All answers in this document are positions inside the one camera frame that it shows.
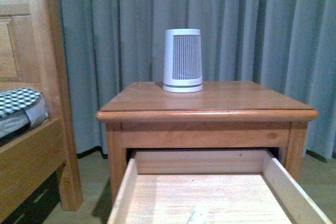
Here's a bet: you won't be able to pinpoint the wooden drawer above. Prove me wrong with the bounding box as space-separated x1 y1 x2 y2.
108 150 330 223

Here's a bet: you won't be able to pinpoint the white cylindrical heater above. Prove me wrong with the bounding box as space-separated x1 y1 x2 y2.
163 29 203 93

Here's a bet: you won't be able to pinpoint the wooden nightstand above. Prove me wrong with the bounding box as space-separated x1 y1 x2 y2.
96 81 318 199

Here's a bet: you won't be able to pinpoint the grey pleated curtain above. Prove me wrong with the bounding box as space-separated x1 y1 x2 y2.
58 0 335 158

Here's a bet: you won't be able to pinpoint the checkered grey bedding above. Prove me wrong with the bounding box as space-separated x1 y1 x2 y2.
1 88 49 138

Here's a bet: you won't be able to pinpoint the wooden bed frame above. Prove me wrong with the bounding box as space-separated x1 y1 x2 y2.
1 0 83 221

